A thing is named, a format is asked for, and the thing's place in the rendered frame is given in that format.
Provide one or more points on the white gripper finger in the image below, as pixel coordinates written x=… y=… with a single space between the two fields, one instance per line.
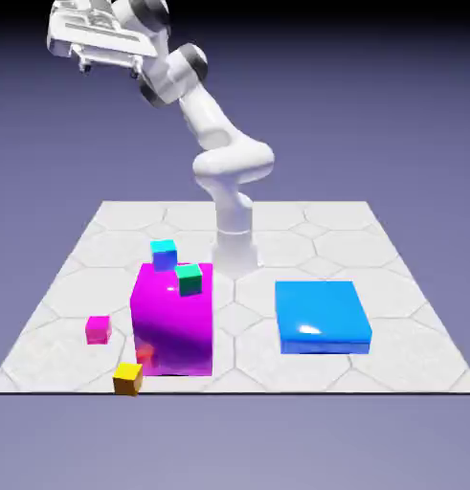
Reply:
x=134 y=69
x=83 y=60

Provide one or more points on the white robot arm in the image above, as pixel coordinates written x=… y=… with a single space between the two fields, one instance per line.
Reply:
x=223 y=126

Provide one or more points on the large blue box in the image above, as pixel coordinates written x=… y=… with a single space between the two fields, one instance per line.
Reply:
x=318 y=314

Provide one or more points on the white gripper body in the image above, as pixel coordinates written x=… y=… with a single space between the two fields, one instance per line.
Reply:
x=100 y=40

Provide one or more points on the small pink cube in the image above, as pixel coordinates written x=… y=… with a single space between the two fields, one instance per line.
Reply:
x=98 y=330

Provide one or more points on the large magenta box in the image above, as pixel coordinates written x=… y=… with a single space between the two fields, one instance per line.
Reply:
x=173 y=321

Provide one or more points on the small yellow cube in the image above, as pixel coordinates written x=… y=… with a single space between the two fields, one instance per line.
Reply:
x=127 y=379

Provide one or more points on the small green cube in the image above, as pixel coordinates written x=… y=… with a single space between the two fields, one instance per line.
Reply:
x=189 y=280

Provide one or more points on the small cyan cube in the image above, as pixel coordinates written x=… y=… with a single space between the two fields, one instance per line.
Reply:
x=163 y=255

